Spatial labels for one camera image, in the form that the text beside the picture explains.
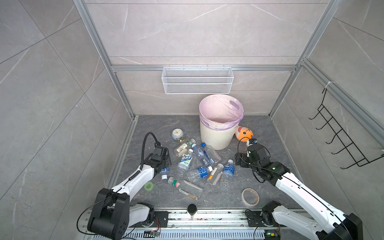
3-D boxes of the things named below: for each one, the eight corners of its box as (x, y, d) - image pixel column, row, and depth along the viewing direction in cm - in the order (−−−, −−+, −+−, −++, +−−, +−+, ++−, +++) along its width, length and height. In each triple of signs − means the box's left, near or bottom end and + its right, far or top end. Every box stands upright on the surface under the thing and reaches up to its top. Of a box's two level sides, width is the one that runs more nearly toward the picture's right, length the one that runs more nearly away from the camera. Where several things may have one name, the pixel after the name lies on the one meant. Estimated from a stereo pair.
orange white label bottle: (206, 180, 86) (207, 178, 83) (216, 163, 93) (216, 161, 90) (216, 186, 84) (217, 184, 81) (225, 168, 91) (226, 166, 88)
